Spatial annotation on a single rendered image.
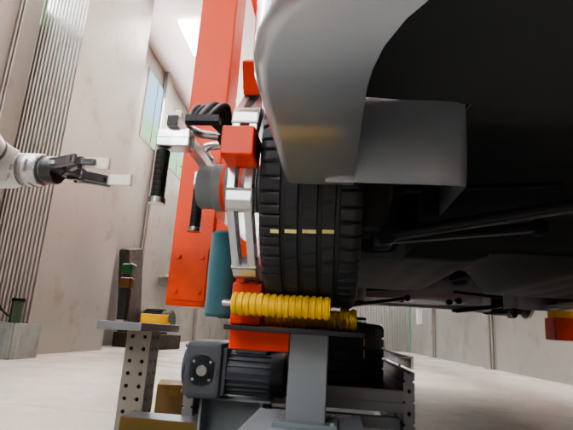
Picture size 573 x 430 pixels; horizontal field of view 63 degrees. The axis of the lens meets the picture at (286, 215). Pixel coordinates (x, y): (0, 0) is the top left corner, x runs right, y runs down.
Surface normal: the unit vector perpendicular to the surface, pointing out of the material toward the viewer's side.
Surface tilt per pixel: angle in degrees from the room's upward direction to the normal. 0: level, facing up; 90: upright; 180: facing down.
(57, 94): 90
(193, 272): 90
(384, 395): 90
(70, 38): 90
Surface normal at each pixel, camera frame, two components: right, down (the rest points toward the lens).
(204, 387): -0.10, -0.25
